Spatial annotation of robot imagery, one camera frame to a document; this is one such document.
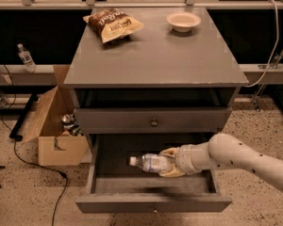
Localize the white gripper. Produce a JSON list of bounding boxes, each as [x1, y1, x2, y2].
[[159, 142, 209, 178]]

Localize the clear blue plastic bottle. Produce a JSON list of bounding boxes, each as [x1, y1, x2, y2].
[[129, 153, 173, 173]]

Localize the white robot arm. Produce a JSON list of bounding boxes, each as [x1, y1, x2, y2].
[[159, 133, 283, 192]]

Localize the round metal drawer knob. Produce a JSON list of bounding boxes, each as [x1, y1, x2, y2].
[[150, 119, 158, 127]]

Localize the open grey lower drawer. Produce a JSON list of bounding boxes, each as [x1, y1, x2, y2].
[[76, 134, 232, 213]]

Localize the closed grey upper drawer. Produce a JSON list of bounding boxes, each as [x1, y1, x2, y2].
[[74, 107, 232, 134]]

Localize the grey wooden drawer cabinet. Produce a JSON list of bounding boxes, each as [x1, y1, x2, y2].
[[63, 7, 250, 140]]

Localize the clear water bottle on ledge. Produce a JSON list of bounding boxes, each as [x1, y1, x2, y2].
[[17, 43, 36, 73]]

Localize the metal cans in box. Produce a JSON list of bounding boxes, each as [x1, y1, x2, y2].
[[61, 114, 82, 137]]

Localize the open cardboard box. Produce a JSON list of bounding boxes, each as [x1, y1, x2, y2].
[[22, 65, 92, 166]]

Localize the white paper bowl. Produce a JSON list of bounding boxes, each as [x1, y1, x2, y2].
[[166, 11, 201, 33]]

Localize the brown chip bag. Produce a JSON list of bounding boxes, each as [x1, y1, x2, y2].
[[83, 8, 144, 43]]

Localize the black metal table leg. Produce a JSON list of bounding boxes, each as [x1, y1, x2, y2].
[[9, 93, 38, 141]]

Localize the black floor cable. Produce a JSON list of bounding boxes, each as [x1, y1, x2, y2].
[[0, 38, 69, 226]]

